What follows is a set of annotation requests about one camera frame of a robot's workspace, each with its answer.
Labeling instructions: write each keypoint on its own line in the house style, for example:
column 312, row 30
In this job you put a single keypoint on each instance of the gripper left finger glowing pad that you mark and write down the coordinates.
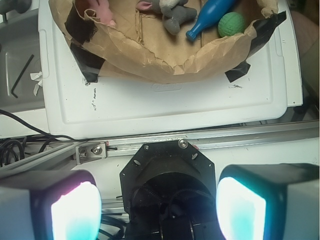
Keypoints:
column 49, row 205

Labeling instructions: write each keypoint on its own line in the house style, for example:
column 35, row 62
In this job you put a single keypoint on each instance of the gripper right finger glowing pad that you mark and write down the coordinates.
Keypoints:
column 269, row 201

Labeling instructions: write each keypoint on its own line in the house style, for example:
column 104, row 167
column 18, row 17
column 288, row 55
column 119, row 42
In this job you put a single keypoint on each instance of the green textured ball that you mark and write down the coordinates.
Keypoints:
column 230, row 24

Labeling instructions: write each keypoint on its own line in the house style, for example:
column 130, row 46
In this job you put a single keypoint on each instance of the white plastic bin lid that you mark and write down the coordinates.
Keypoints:
column 119, row 107

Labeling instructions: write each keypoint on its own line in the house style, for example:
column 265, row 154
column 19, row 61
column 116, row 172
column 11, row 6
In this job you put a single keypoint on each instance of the black allen key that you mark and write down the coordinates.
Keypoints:
column 12, row 91

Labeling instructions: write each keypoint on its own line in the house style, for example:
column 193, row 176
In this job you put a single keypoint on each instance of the brown paper bag tray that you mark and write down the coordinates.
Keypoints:
column 139, row 47

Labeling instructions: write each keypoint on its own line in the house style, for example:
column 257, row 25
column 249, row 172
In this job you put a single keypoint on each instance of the pink plush bunny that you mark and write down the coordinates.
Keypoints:
column 103, row 12

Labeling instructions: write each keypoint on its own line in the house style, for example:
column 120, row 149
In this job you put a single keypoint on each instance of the blue plastic bowling pin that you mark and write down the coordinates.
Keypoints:
column 211, row 12

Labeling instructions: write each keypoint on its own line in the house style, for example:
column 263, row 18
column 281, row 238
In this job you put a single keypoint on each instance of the grey plush bunny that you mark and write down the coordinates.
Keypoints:
column 174, row 12

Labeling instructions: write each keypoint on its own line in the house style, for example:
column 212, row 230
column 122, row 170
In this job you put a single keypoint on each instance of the metal corner bracket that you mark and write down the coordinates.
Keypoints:
column 90, row 151

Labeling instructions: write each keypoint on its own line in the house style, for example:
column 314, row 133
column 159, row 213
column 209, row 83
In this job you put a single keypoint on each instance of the aluminium extrusion rail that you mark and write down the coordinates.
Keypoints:
column 291, row 142

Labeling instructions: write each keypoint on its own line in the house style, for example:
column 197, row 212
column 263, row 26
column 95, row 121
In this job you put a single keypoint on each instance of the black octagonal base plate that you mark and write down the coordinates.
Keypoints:
column 169, row 192

